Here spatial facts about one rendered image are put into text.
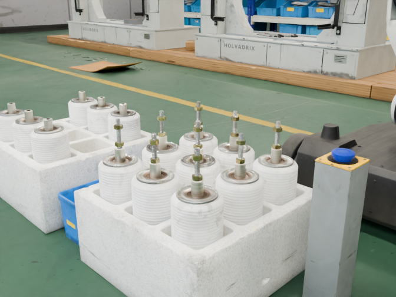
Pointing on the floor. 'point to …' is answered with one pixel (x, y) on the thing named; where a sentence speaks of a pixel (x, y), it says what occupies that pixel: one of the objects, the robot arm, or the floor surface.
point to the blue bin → (69, 208)
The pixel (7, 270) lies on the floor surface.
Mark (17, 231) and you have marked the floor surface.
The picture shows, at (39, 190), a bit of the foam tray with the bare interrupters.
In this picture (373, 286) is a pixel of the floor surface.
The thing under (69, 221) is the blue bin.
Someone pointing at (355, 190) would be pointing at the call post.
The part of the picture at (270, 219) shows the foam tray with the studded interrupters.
